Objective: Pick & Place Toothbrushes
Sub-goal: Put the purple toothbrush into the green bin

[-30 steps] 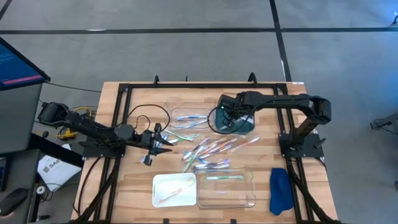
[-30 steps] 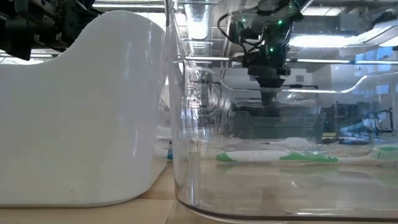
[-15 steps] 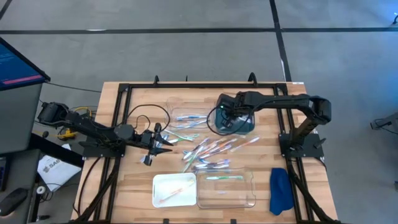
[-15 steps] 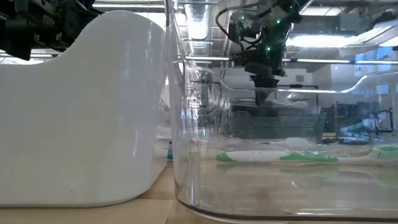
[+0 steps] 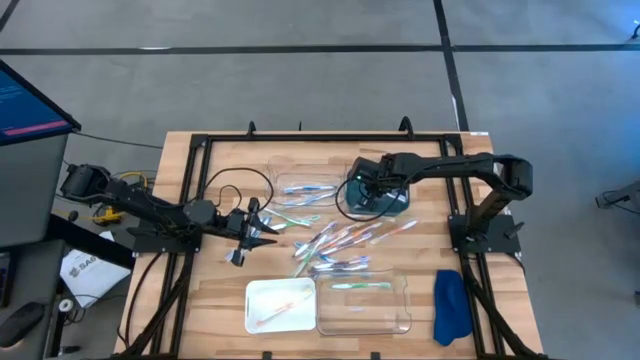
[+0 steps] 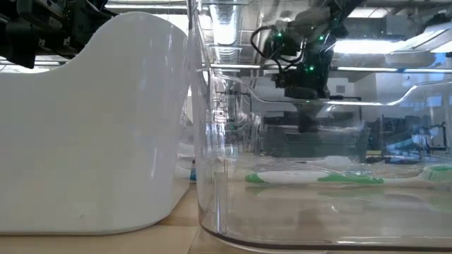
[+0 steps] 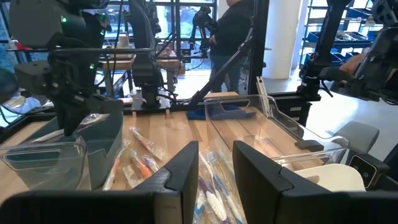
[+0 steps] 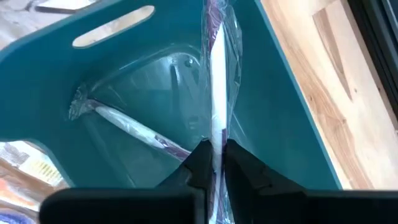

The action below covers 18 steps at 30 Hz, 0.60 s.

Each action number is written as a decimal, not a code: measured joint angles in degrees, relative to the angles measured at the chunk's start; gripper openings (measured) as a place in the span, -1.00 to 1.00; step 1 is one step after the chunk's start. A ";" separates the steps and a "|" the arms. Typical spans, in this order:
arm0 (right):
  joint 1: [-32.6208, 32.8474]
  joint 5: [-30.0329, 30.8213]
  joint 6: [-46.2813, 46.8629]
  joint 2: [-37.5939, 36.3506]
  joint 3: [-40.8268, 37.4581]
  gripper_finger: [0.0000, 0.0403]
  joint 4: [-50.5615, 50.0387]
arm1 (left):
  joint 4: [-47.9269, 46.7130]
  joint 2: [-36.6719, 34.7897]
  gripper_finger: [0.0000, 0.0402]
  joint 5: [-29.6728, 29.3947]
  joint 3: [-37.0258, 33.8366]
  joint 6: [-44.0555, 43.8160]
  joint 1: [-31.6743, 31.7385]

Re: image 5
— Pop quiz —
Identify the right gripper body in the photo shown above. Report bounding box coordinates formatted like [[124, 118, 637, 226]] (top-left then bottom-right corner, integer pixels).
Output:
[[359, 179, 401, 214]]

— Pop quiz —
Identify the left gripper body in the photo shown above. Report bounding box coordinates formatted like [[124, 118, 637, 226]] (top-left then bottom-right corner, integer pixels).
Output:
[[222, 197, 260, 266]]

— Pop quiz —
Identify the pale toothbrush in wrapper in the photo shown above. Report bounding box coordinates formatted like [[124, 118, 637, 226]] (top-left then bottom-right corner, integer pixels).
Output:
[[269, 219, 315, 232], [346, 212, 397, 224]]

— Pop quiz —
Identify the teal plastic bin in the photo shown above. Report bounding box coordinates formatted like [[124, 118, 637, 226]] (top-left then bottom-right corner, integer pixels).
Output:
[[344, 174, 410, 217]]

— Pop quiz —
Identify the white plastic bin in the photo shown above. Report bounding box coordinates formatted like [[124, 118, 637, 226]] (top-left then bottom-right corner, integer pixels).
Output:
[[243, 276, 318, 335]]

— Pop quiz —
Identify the clear plastic bin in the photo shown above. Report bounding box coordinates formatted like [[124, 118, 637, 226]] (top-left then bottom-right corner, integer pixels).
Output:
[[267, 155, 349, 210], [314, 269, 414, 339]]

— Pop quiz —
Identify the yellow clamp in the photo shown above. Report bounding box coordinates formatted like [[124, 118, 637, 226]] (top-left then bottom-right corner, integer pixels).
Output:
[[92, 206, 125, 227]]

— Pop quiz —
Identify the blue cloth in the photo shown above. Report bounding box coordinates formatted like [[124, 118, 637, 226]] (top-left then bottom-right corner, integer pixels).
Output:
[[432, 268, 474, 348]]

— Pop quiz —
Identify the white printed paper sheet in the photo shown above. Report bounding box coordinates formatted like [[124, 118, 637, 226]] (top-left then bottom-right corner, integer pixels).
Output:
[[59, 230, 133, 310]]

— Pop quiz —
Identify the black keyboard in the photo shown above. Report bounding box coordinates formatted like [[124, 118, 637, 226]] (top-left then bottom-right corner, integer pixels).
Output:
[[0, 251, 15, 309]]

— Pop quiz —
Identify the black computer mouse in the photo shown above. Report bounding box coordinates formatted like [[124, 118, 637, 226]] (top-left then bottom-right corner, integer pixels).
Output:
[[0, 300, 47, 350]]

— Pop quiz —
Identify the blue screen computer monitor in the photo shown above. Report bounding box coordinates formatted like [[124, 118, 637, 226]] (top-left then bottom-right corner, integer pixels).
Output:
[[0, 58, 82, 148]]

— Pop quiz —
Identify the grey stand leg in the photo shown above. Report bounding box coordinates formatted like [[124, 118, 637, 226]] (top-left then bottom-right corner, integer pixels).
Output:
[[593, 178, 640, 211]]

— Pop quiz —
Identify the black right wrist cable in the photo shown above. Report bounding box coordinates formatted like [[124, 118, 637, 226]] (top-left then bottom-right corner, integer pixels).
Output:
[[334, 174, 407, 223]]

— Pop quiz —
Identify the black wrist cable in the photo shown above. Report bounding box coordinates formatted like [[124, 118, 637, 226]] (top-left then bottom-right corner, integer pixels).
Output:
[[199, 166, 275, 221], [334, 174, 407, 223]]

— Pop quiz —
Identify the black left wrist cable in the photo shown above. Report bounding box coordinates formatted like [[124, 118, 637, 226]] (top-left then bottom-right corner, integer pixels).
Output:
[[199, 166, 275, 221]]

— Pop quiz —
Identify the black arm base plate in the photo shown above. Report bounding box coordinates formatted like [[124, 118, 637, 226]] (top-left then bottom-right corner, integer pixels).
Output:
[[132, 214, 206, 254], [447, 213, 522, 255]]

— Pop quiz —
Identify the yellow cable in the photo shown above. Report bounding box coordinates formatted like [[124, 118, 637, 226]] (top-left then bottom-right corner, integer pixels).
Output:
[[113, 169, 150, 190]]

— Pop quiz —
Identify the thick black power cable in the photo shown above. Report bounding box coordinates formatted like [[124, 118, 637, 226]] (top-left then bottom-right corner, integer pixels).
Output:
[[115, 252, 166, 351]]

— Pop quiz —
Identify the thin black floor cable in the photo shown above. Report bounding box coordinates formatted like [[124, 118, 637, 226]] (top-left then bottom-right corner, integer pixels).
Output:
[[73, 129, 165, 151]]

